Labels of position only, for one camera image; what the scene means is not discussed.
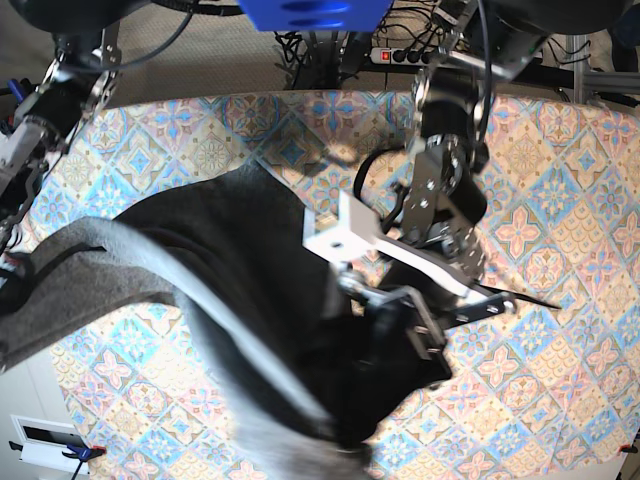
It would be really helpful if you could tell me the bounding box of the orange blue corner clamp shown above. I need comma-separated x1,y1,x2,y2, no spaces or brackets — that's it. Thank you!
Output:
9,441,107,479

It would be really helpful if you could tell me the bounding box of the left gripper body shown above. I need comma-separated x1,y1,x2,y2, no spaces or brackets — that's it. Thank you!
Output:
303,192,544,386

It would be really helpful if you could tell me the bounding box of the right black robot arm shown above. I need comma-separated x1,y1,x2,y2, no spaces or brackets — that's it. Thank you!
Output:
1,22,122,249

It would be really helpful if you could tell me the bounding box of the patterned colourful tablecloth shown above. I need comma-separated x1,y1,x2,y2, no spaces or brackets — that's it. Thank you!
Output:
19,92,639,479

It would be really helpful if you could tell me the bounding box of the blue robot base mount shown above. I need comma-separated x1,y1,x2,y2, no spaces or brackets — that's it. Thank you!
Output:
238,0,393,33

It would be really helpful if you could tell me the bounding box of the white wall outlet box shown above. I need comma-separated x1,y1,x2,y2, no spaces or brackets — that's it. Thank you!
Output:
9,414,86,473

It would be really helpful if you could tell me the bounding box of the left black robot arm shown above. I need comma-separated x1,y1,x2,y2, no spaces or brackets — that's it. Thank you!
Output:
302,1,571,387

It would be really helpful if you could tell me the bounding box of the grey t-shirt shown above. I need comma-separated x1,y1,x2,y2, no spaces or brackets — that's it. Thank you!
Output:
1,163,452,479

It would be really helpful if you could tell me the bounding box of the black power strip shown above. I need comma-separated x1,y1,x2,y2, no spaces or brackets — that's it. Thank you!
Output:
369,47,430,68

